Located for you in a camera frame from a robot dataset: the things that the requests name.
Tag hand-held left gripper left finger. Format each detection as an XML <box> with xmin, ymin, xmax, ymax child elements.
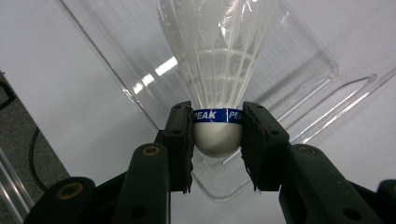
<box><xmin>111</xmin><ymin>101</ymin><xmax>194</xmax><ymax>224</ymax></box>

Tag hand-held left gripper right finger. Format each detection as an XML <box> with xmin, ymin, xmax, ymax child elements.
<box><xmin>241</xmin><ymin>101</ymin><xmax>384</xmax><ymax>224</ymax></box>

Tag white shuttlecock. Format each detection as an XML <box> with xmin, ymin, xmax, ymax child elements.
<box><xmin>157</xmin><ymin>0</ymin><xmax>278</xmax><ymax>159</ymax></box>

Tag clear plastic tray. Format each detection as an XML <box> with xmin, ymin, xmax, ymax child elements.
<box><xmin>57</xmin><ymin>0</ymin><xmax>396</xmax><ymax>203</ymax></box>

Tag black floor cable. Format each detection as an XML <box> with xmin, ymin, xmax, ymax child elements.
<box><xmin>28</xmin><ymin>126</ymin><xmax>48</xmax><ymax>191</ymax></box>

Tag metal floor rail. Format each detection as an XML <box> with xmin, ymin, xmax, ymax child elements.
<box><xmin>0</xmin><ymin>147</ymin><xmax>35</xmax><ymax>224</ymax></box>

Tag black square floor frame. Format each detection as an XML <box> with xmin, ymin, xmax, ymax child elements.
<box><xmin>0</xmin><ymin>79</ymin><xmax>17</xmax><ymax>111</ymax></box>

